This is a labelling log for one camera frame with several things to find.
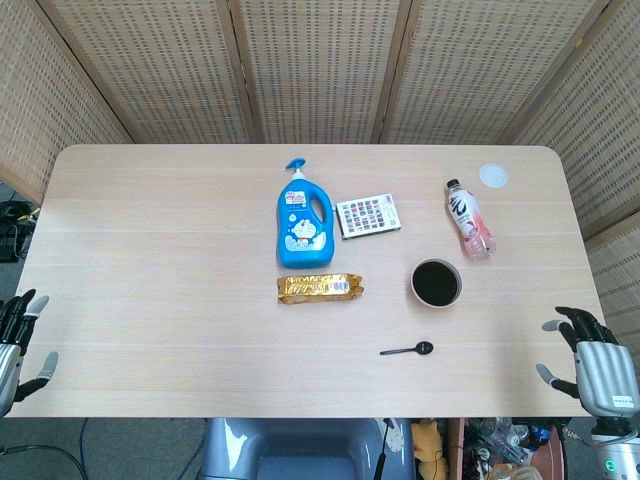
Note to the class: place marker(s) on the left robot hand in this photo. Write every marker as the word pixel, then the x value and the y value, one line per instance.
pixel 10 360

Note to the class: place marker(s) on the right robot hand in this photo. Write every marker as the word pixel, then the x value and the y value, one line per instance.
pixel 605 370

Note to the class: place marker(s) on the black plastic spoon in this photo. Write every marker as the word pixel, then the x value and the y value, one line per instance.
pixel 425 348

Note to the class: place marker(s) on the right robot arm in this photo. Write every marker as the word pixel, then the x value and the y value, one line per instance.
pixel 617 450

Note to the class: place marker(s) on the white bowl dark inside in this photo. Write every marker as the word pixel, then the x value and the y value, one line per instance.
pixel 435 282

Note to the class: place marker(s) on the red-brown wooden crate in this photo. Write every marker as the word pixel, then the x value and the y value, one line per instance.
pixel 552 455

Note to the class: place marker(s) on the yellow cloth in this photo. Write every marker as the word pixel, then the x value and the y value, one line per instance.
pixel 427 445

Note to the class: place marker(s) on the pink drink bottle black cap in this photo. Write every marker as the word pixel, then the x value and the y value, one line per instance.
pixel 467 215

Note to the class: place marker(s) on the woven rattan screen panel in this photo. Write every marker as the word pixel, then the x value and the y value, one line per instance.
pixel 480 65
pixel 160 65
pixel 40 100
pixel 600 125
pixel 320 65

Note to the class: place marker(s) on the playing card box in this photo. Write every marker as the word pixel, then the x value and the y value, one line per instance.
pixel 367 215

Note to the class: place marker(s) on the gold biscuit pack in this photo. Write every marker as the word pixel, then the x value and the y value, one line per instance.
pixel 315 287

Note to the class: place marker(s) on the grey-blue robot torso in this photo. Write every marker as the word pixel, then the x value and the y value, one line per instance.
pixel 300 450

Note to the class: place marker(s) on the blue detergent bottle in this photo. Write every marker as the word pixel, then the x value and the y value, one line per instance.
pixel 302 235

